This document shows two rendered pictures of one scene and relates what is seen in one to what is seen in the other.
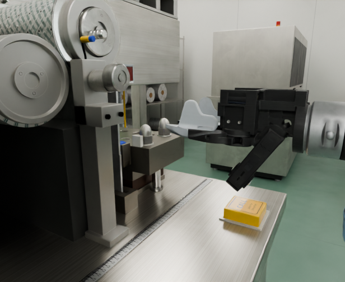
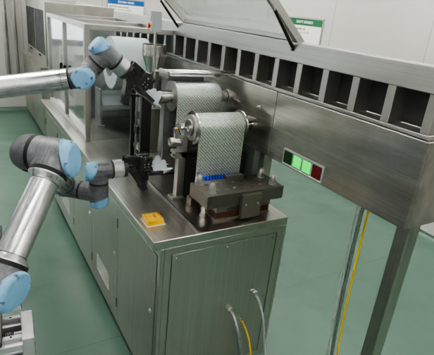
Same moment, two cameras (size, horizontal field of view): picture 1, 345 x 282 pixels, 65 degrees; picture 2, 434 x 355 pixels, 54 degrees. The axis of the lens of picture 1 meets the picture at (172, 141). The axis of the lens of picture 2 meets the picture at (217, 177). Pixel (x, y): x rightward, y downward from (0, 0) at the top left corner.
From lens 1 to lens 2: 2.11 m
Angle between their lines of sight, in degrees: 109
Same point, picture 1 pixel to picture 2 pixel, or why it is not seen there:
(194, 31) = not seen: outside the picture
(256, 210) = (146, 216)
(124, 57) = (318, 157)
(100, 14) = (189, 122)
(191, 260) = (144, 203)
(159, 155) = (194, 191)
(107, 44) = (189, 132)
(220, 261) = (138, 206)
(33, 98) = not seen: hidden behind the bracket
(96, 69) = (180, 138)
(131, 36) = (330, 141)
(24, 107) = not seen: hidden behind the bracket
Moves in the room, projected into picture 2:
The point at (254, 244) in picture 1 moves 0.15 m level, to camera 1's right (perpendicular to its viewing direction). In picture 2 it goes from (135, 213) to (111, 226)
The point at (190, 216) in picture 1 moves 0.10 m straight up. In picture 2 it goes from (168, 212) to (169, 191)
